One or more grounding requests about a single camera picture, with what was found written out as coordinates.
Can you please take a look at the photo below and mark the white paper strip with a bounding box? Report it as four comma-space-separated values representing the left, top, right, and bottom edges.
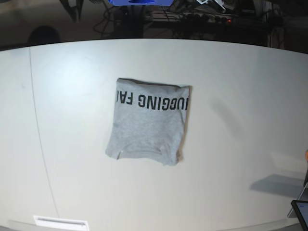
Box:
33, 216, 89, 231

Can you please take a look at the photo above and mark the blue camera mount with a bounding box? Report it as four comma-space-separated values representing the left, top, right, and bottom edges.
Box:
108, 0, 173, 6

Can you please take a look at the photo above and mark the black tablet screen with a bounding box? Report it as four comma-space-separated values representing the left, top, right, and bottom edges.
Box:
291, 200, 308, 231

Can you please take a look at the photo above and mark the grey T-shirt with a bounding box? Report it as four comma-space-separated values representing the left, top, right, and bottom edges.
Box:
105, 78, 190, 166

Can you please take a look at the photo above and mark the black power strip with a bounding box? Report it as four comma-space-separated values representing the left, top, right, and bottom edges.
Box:
185, 13, 233, 25

